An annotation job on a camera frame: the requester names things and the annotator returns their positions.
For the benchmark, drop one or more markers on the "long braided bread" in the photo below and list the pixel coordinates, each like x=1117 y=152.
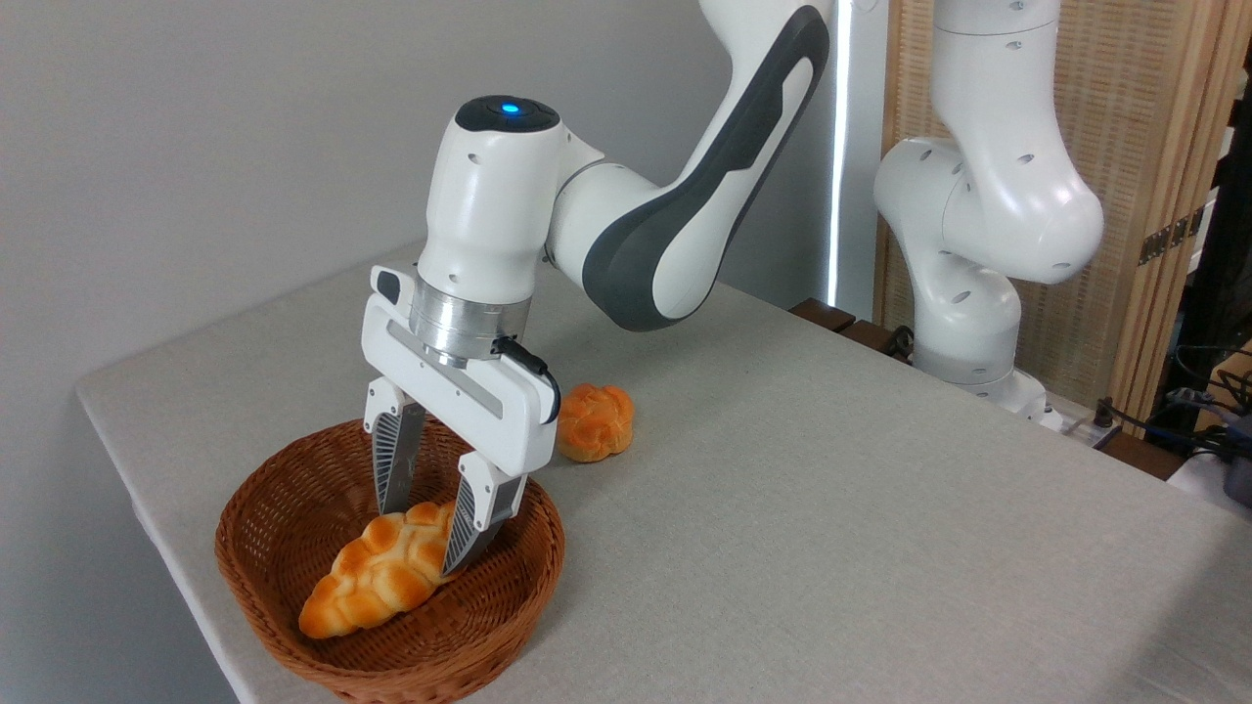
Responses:
x=372 y=587

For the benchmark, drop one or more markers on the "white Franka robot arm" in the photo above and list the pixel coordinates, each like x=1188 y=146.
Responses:
x=489 y=215

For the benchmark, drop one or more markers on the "grey tablecloth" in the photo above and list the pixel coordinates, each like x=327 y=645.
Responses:
x=831 y=538

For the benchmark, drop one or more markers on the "dark brown wooden slat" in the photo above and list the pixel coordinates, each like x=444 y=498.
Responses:
x=822 y=314
x=871 y=336

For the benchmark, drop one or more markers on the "round knotted bread bun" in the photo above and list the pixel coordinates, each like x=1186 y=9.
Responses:
x=599 y=430

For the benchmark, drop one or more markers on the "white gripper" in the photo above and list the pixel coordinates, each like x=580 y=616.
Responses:
x=460 y=401

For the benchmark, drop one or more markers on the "brown wicker basket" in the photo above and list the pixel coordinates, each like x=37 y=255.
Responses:
x=293 y=489

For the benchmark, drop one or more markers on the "black screen hinge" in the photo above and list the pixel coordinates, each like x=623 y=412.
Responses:
x=1169 y=236

